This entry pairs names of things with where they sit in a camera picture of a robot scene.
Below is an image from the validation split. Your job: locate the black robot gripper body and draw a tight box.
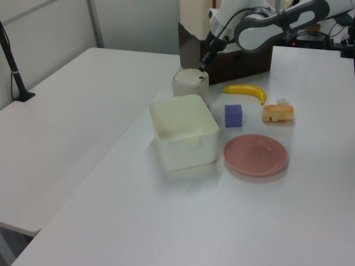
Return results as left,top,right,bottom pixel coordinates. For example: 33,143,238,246
204,28,232,57

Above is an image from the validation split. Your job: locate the beige round lidded trash can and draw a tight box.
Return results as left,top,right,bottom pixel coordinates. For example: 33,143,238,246
171,68,210,108

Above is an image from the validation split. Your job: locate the dark brown drawer box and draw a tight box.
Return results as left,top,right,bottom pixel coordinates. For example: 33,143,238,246
177,22,275,86

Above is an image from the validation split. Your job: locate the cream toy refrigerator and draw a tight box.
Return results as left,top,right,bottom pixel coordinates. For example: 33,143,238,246
179,0,213,40

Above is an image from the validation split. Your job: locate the yellow banana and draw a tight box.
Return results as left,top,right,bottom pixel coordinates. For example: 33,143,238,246
222,84,268,106

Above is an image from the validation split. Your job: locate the purple foam cube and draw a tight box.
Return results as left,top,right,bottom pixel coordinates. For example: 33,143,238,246
224,104,244,129

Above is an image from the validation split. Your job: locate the white square plastic bin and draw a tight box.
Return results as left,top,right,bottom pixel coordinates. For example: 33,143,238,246
148,94,220,171

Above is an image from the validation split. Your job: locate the orange toy bread slice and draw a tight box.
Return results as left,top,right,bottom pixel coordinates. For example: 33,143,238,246
261,98,295,124

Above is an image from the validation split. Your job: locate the black electronics box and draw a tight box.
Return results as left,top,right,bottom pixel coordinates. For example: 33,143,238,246
294,32,327,49

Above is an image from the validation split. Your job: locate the pink round plate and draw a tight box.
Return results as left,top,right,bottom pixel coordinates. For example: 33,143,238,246
223,134,289,178

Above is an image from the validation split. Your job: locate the grey partition frame post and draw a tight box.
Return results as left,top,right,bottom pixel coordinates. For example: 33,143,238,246
85,0,105,49

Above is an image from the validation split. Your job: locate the black table clamp mount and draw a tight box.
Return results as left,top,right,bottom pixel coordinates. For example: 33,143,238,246
333,24,355,59

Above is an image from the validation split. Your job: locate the black camera pole with clamp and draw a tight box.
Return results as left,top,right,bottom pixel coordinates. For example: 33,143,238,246
0,19,37,104

